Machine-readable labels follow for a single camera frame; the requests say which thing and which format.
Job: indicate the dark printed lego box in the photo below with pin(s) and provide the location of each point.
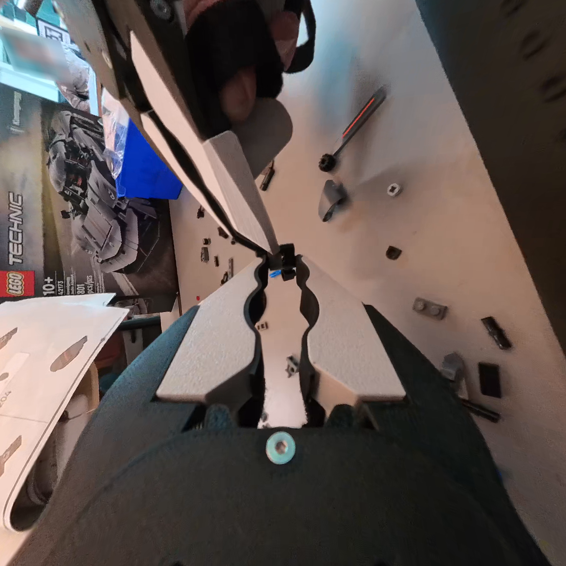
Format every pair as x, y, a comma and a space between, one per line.
66, 221

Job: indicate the grey lego piece with hole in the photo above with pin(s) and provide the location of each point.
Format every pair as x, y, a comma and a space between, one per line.
292, 365

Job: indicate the black clawed lego piece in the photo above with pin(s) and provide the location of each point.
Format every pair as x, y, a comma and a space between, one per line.
267, 176

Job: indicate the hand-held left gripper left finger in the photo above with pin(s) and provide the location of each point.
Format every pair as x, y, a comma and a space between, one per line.
208, 353

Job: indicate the thick black lego pin connector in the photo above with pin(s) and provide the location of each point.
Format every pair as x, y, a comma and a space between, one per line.
496, 332

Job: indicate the white round lego stud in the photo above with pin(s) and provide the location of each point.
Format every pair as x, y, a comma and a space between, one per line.
394, 189

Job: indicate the lego instruction booklet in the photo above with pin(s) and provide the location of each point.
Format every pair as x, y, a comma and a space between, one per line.
44, 353

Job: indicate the black dotted chair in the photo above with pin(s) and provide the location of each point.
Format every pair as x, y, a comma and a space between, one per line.
508, 154

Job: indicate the grey curved lego wedge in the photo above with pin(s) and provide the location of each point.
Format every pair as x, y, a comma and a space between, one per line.
331, 199

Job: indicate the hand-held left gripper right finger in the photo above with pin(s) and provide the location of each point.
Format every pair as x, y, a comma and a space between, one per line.
353, 353

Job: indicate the black lego gear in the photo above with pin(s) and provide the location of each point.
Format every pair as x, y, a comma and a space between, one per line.
327, 162

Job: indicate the light grey lego axle connector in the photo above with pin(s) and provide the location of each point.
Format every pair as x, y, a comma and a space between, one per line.
453, 367

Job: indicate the long grey lego plate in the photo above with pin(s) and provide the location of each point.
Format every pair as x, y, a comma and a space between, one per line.
227, 272

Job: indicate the blue plastic bin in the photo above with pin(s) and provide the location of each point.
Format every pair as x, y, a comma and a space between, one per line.
146, 172

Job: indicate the dark grey lego connector assembly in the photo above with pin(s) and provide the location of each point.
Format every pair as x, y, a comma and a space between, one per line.
275, 263

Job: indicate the grey two-stud lego plate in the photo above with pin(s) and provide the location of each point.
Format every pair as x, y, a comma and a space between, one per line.
430, 308

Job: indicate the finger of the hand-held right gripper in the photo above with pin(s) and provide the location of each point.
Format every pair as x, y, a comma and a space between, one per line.
230, 177
177, 168

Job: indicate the person's right hand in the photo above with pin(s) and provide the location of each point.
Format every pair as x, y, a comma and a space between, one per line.
238, 97

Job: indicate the red-striped dark lego tile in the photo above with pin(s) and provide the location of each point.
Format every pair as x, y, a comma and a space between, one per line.
362, 117

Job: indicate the black lego tile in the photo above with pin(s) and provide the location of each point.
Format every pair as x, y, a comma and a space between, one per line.
490, 380

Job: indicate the long black lego pin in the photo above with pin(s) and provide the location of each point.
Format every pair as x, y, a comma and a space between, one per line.
480, 410

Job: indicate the clear plastic bags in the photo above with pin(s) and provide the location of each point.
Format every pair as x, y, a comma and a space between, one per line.
115, 128

